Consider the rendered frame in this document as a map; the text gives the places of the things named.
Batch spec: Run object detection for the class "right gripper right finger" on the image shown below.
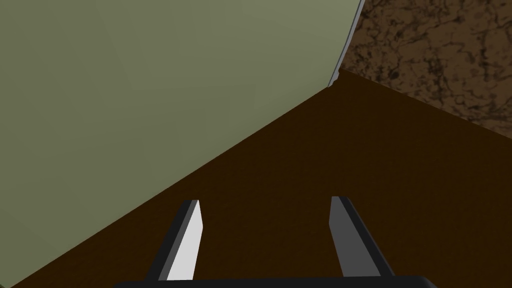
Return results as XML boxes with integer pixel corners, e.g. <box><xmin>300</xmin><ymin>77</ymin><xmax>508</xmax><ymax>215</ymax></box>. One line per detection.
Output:
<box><xmin>328</xmin><ymin>195</ymin><xmax>396</xmax><ymax>278</ymax></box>

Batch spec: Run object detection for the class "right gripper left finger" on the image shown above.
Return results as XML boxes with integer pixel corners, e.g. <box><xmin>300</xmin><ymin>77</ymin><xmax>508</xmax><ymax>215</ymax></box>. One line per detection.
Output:
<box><xmin>144</xmin><ymin>199</ymin><xmax>204</xmax><ymax>282</ymax></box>

